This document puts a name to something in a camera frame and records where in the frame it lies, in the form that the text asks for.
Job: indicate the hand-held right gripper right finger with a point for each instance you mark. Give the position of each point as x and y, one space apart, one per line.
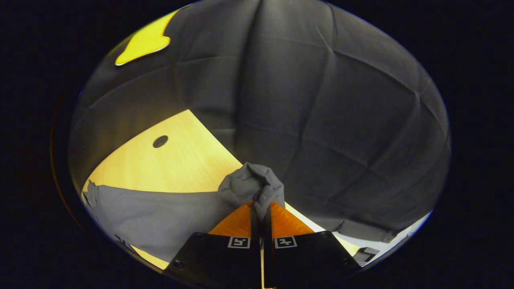
268 261

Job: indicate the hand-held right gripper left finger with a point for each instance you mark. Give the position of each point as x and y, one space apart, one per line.
255 261

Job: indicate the grey collared shirt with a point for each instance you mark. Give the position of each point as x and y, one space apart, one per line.
160 220

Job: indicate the black backdrop cloth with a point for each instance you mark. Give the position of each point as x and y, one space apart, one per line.
321 120

